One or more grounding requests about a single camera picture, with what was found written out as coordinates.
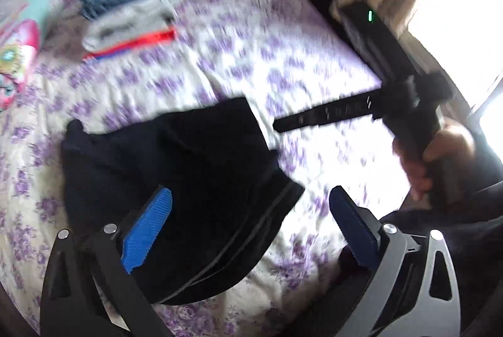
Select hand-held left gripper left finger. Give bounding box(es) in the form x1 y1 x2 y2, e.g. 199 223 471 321
39 185 174 337

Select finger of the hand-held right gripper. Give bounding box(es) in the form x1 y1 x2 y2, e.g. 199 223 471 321
273 92 385 133

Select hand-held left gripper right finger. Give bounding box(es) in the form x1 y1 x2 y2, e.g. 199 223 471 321
329 185 461 337

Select navy blue pants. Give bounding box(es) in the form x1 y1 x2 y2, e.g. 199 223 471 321
61 97 305 306

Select folded grey pants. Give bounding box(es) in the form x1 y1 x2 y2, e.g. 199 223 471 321
82 0 176 50

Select person's right hand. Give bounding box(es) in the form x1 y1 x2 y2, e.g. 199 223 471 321
393 122 476 202

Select bright window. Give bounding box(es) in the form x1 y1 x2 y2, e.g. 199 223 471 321
409 0 503 110

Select purple floral bed sheet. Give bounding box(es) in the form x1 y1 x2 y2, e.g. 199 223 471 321
0 0 401 337

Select person's dark clothing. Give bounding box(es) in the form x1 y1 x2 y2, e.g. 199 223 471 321
377 164 503 337

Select folded red shorts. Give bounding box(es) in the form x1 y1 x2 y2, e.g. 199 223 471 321
82 26 178 63

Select folded floral blanket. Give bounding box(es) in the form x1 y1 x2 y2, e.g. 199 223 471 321
0 0 64 110

